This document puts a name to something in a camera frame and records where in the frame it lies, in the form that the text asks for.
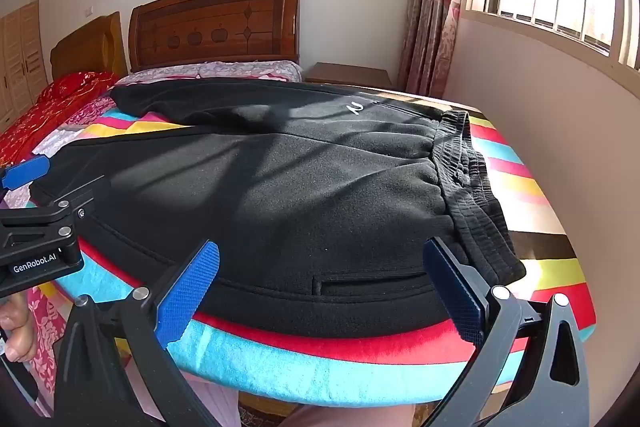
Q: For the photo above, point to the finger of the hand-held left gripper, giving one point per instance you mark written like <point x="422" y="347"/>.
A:
<point x="25" y="172"/>
<point x="60" y="207"/>

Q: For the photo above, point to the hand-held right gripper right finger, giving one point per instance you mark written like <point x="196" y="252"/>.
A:
<point x="460" y="297"/>

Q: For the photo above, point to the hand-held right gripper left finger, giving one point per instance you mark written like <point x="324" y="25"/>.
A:
<point x="190" y="292"/>

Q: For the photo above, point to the black pants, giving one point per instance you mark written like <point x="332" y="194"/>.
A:
<point x="300" y="187"/>

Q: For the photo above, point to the person's left hand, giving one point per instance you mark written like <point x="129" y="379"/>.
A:
<point x="17" y="342"/>

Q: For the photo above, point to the red patterned bedding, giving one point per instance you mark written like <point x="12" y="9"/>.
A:
<point x="30" y="117"/>

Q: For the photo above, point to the light wooden wardrobe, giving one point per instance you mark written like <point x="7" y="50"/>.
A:
<point x="22" y="57"/>

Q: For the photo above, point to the light wooden headboard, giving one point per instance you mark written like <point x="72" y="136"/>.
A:
<point x="85" y="52"/>

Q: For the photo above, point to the striped colourful blanket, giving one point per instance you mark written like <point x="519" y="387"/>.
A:
<point x="325" y="372"/>

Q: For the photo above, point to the dark carved wooden headboard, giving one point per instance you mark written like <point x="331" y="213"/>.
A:
<point x="215" y="22"/>

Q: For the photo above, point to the wooden nightstand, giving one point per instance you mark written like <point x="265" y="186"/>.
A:
<point x="345" y="74"/>

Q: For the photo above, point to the pink floral curtain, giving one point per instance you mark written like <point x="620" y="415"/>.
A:
<point x="435" y="7"/>

